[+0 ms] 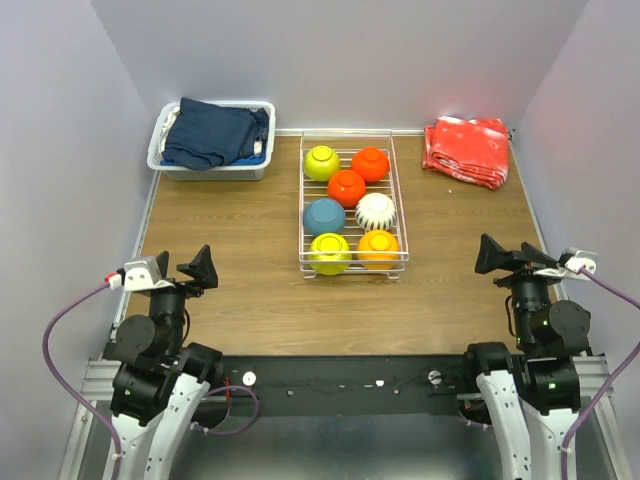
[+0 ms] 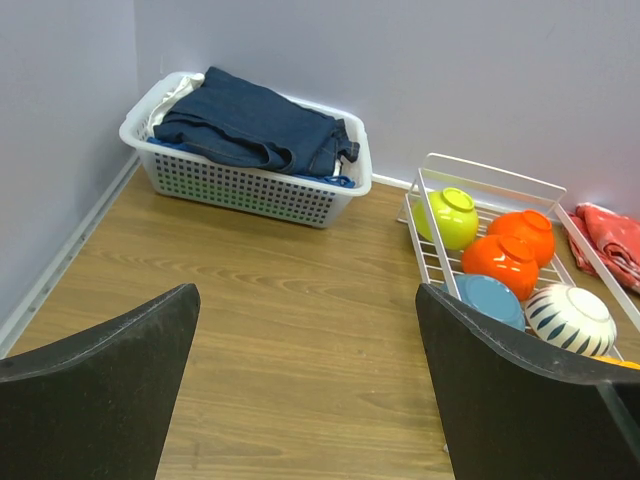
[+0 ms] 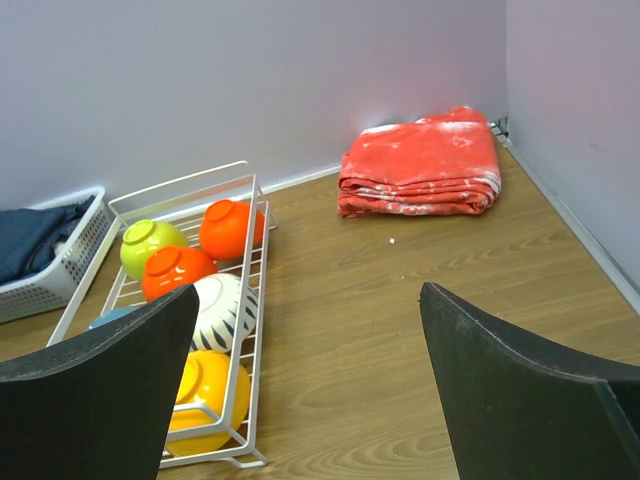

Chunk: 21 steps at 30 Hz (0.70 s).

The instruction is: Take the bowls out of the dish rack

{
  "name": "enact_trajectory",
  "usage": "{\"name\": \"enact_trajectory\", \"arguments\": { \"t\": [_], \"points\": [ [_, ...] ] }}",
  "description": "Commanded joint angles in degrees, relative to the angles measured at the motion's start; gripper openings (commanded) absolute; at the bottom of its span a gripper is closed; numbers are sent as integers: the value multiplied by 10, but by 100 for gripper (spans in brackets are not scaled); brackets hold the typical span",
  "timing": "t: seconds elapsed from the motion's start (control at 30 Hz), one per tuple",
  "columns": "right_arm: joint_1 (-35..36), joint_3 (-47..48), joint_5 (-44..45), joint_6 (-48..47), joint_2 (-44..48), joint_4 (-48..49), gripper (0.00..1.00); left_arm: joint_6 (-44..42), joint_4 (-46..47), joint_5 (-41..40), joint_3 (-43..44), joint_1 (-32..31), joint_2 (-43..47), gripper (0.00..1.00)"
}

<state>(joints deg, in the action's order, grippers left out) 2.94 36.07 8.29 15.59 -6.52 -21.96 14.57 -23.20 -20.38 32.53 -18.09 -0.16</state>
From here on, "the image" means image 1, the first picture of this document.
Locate yellow orange bowl front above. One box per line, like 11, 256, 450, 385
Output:
357, 230, 400, 270

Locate blue cloth in basket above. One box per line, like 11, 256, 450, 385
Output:
230, 152, 266, 166

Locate white cloth in basket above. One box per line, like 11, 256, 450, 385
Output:
157, 106, 180, 154

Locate red white folded towel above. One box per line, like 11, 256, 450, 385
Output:
422, 116, 509, 190

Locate lime green bowl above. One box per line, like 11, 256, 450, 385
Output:
303, 145, 341, 182
308, 233, 352, 276

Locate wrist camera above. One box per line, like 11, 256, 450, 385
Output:
534, 248, 598, 281
105, 257, 173, 293

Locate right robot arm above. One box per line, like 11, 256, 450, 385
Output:
459, 233, 596, 479

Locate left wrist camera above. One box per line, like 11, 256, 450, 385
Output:
105, 257, 173, 293

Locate dark blue jeans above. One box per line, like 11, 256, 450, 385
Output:
162, 97, 268, 171

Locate lime green bowl front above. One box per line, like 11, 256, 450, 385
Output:
308, 233, 352, 276

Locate blue bowl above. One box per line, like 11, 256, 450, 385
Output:
303, 197, 346, 236

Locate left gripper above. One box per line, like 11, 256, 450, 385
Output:
149, 243, 218, 359

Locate white black striped bowl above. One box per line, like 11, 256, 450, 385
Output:
355, 193, 397, 231

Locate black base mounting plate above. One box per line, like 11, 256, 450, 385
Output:
222, 354, 488, 421

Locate white wire dish rack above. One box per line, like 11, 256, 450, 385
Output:
298, 130, 409, 280

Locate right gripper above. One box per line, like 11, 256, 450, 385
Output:
476, 231, 569, 347

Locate white plastic laundry basket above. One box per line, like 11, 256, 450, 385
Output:
146, 100, 276, 181

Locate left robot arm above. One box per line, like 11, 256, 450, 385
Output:
104, 245, 223, 479

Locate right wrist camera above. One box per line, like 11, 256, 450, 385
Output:
534, 248, 598, 281

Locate aluminium frame rail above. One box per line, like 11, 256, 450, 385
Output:
80, 360, 121, 401

